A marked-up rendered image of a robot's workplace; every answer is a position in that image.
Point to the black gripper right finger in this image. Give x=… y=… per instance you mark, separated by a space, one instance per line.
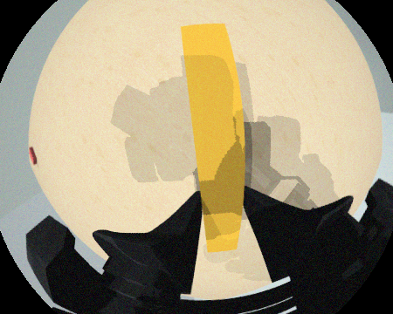
x=284 y=232

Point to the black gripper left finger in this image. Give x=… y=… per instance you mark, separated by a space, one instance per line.
x=171 y=247

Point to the small red bar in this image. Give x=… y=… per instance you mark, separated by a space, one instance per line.
x=32 y=155

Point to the yellow bar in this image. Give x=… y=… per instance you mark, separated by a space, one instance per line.
x=218 y=129

